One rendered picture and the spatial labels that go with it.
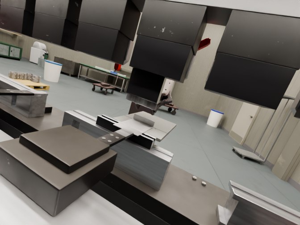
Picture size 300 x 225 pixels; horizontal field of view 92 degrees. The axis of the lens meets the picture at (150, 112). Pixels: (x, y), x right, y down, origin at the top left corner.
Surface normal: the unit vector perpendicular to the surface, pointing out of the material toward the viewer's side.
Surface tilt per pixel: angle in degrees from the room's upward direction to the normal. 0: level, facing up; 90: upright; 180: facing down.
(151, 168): 90
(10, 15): 90
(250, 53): 90
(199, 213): 0
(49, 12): 90
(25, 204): 0
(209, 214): 0
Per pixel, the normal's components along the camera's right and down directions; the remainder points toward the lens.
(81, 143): 0.30, -0.93
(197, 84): -0.12, 0.18
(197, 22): -0.35, 0.10
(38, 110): 0.89, 0.35
